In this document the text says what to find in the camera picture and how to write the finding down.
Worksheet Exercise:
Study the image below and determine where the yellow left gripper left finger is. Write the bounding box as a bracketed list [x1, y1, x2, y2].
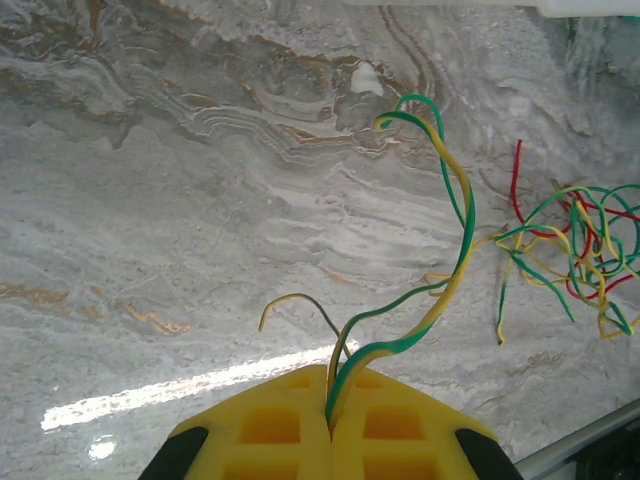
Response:
[143, 363, 334, 480]

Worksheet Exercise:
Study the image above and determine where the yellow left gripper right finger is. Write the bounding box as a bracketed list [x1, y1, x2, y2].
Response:
[328, 368, 524, 480]

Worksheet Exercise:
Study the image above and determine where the yellow-green striped cable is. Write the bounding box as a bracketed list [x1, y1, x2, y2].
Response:
[569, 199, 639, 341]
[492, 227, 576, 347]
[257, 93, 479, 426]
[494, 184, 640, 281]

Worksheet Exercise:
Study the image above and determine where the dark wire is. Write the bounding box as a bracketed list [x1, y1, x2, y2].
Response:
[509, 138, 640, 306]

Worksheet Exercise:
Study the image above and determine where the green cable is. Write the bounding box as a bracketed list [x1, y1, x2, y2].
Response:
[597, 183, 640, 281]

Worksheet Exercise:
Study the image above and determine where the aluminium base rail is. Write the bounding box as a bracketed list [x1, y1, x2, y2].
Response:
[513, 398, 640, 480]

